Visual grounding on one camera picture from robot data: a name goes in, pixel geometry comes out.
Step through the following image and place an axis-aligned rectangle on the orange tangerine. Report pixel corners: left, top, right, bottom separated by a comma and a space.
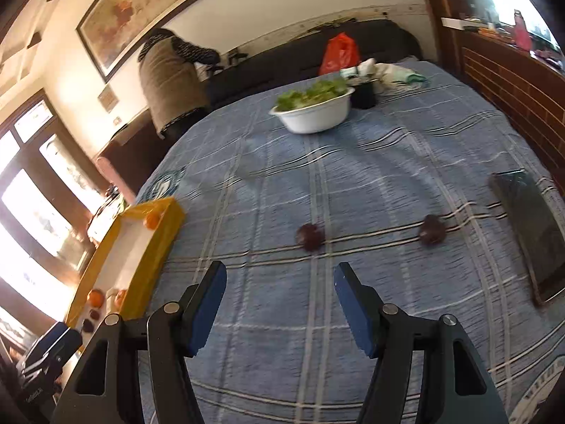
87, 289, 105, 309

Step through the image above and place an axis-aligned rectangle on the dark round plum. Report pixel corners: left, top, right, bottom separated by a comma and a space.
82, 319, 95, 334

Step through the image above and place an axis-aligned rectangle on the yellow taped white tray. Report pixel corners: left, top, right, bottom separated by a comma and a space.
65, 197, 185, 328

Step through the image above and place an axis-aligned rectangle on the dark plum on cloth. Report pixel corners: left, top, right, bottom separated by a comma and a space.
418, 214, 447, 246

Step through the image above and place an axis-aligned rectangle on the dark plum with stem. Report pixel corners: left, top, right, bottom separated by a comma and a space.
296, 223, 326, 253

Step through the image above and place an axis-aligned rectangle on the blue plaid tablecloth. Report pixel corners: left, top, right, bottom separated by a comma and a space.
137, 61, 564, 423

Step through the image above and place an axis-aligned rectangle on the small tangerine in tray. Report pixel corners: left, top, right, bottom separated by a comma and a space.
144, 212, 161, 231

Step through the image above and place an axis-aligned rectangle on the black smartphone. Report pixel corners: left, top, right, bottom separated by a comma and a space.
488, 170, 565, 306

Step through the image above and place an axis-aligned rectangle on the brown armchair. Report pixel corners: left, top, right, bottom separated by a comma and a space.
94, 109, 178, 206

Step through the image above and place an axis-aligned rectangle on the white bowl of greens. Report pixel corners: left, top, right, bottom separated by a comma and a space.
269, 78, 354, 135

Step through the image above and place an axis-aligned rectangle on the white crumpled cloth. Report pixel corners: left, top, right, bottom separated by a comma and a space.
340, 58, 428, 96

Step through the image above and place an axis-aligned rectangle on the wooden brick-pattern cabinet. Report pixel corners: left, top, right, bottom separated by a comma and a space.
437, 24, 564, 186

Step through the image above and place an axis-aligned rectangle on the person in brown vest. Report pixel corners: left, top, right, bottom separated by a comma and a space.
138, 28, 220, 143

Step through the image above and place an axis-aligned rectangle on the red plastic bag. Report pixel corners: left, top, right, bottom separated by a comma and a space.
319, 33, 361, 76

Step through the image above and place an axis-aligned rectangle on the black sofa by wall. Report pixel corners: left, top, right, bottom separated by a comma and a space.
204, 19, 422, 109

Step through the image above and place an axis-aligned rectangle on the framed wall painting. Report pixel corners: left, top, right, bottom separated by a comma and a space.
77, 0, 197, 81

